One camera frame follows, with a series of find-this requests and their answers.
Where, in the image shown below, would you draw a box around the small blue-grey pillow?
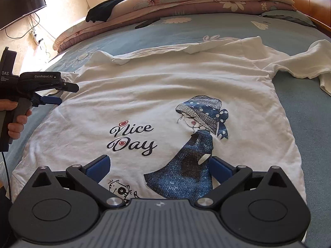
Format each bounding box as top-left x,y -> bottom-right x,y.
260,11 -> 317,27

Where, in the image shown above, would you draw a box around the black smartphone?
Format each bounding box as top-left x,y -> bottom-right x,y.
135,18 -> 161,29

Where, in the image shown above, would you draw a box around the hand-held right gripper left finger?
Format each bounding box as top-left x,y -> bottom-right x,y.
31,155 -> 130,210

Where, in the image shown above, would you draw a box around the person's left hand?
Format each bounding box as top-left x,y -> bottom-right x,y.
0,99 -> 33,140

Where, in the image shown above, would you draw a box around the wooden bed headboard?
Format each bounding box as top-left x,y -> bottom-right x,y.
277,0 -> 331,39

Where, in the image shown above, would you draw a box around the mauve floral folded quilt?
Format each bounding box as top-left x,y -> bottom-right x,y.
54,1 -> 296,53

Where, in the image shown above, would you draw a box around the black flat television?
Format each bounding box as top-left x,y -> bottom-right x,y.
0,0 -> 47,31

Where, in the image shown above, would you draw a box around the blue floral bed sheet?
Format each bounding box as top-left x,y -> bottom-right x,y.
0,12 -> 331,238

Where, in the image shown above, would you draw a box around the black power cables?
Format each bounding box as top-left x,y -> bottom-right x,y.
5,14 -> 49,62

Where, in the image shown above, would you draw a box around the white power strip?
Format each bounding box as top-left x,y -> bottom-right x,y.
30,31 -> 44,47

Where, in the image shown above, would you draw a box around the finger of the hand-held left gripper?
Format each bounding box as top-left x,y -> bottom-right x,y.
30,93 -> 62,108
60,81 -> 79,93

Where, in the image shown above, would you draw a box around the white printed t-shirt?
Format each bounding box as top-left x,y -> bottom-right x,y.
12,36 -> 331,207

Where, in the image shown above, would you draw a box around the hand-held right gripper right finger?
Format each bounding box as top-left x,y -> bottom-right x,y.
194,156 -> 288,210

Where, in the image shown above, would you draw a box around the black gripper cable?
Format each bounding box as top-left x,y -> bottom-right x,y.
0,150 -> 13,203

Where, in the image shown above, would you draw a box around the black garment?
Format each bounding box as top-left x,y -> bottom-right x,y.
86,0 -> 136,23

